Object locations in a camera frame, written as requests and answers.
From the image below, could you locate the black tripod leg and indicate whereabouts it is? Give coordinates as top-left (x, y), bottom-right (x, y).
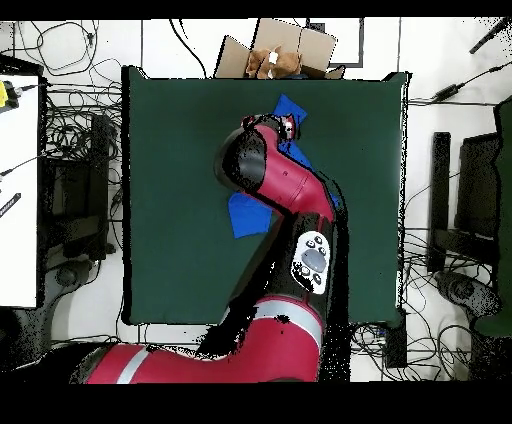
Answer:
top-left (468, 17), bottom-right (512, 55)

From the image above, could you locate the dark green table cloth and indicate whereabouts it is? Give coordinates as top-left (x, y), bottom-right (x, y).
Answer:
top-left (121, 65), bottom-right (411, 326)

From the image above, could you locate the dark stand foot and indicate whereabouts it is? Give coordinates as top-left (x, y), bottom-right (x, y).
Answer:
top-left (39, 257), bottom-right (101, 345)
top-left (434, 269), bottom-right (503, 321)

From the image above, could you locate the black looped cable with plug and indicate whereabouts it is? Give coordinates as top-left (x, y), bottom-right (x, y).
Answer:
top-left (15, 19), bottom-right (101, 77)

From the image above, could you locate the grey floor frame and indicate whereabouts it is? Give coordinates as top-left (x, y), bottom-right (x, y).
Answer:
top-left (305, 17), bottom-right (366, 69)

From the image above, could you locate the blue laundry item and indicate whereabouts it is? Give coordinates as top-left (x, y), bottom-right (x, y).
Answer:
top-left (227, 93), bottom-right (342, 240)

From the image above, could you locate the black equipment case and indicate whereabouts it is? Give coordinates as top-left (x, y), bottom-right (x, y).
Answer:
top-left (41, 113), bottom-right (117, 261)

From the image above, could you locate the green cloth covered table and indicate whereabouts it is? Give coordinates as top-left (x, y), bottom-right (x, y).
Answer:
top-left (473, 95), bottom-right (512, 339)

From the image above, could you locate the brown cardboard box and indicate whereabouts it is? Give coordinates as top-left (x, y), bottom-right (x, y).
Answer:
top-left (213, 17), bottom-right (346, 81)

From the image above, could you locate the black curved floor cable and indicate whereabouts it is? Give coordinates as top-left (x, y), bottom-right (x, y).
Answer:
top-left (167, 17), bottom-right (209, 79)

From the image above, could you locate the black floor cable tangle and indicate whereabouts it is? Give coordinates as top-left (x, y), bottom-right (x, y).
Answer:
top-left (399, 223), bottom-right (497, 381)

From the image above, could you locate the black upright bar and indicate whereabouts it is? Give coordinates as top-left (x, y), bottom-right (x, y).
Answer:
top-left (425, 131), bottom-right (452, 275)

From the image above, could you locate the yellow and black tool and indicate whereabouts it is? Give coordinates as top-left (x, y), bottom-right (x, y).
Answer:
top-left (0, 80), bottom-right (22, 112)

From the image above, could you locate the thin black probe cable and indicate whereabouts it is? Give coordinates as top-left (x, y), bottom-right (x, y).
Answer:
top-left (0, 154), bottom-right (43, 178)

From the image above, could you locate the brown plush toy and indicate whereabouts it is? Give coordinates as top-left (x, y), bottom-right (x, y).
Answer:
top-left (244, 44), bottom-right (303, 80)

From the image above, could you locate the blue and black cable tangle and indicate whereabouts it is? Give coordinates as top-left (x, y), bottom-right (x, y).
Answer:
top-left (349, 321), bottom-right (401, 383)

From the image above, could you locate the white desk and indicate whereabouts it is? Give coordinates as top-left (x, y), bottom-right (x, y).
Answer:
top-left (0, 73), bottom-right (41, 309)

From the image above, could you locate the black flat bar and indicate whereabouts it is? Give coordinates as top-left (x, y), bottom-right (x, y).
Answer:
top-left (0, 192), bottom-right (22, 219)

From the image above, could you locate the black chair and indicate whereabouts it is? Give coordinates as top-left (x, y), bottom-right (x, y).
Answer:
top-left (453, 131), bottom-right (503, 241)

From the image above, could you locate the black power adapter with cable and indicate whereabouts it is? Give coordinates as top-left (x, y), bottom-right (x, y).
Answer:
top-left (429, 59), bottom-right (512, 103)

